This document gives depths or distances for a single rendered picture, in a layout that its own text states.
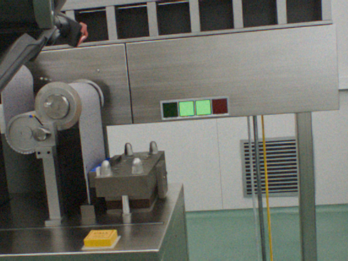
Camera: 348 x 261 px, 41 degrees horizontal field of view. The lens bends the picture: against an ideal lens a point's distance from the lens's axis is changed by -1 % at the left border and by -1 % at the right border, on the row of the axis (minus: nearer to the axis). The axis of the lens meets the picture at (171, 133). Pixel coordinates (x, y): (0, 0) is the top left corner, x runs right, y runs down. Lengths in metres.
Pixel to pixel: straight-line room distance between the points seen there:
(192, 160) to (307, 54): 2.55
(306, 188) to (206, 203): 2.34
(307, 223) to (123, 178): 0.88
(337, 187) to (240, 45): 2.75
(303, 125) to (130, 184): 0.79
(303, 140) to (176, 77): 0.57
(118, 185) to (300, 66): 0.76
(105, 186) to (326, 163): 3.00
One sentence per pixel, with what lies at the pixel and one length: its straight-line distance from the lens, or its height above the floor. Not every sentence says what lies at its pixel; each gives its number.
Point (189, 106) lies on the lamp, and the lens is 1.69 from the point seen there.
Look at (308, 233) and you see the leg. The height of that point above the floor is 0.63.
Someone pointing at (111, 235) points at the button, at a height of 0.92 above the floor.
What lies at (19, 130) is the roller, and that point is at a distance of 1.51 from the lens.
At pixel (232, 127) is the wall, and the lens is 4.05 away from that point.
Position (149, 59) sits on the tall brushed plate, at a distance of 1.71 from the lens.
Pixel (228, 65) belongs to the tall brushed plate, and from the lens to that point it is 1.69.
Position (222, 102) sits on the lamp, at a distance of 1.68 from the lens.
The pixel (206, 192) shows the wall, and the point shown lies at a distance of 4.17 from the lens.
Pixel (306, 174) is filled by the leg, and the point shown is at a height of 0.88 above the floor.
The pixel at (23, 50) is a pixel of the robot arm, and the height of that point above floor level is 1.40.
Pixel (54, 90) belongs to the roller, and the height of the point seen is 1.30.
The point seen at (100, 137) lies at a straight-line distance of 1.64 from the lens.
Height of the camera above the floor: 1.33
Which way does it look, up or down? 8 degrees down
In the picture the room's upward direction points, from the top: 5 degrees counter-clockwise
